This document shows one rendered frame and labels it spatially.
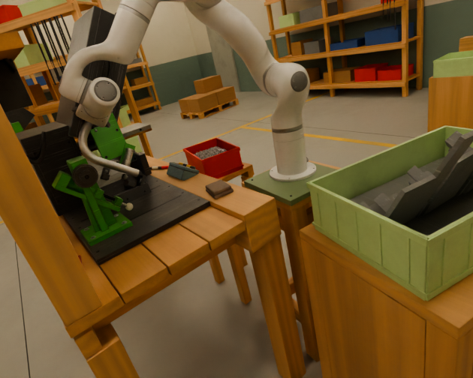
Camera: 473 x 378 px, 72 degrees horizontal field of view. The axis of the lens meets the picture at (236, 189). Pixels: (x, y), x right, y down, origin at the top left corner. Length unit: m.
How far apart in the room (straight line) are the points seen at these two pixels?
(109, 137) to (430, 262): 1.20
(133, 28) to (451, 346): 1.10
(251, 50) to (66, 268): 0.84
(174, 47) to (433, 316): 11.17
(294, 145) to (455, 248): 0.65
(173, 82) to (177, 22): 1.84
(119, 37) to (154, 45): 10.28
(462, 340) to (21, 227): 0.94
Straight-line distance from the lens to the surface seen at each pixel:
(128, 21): 1.06
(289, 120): 1.23
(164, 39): 11.50
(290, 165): 1.28
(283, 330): 1.42
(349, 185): 1.14
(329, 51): 6.86
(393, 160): 1.25
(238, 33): 1.14
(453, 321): 0.85
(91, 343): 0.98
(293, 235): 1.26
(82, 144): 1.30
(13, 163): 0.78
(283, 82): 1.15
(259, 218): 1.08
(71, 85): 1.06
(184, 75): 11.65
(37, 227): 0.81
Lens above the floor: 1.40
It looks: 24 degrees down
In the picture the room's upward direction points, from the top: 13 degrees counter-clockwise
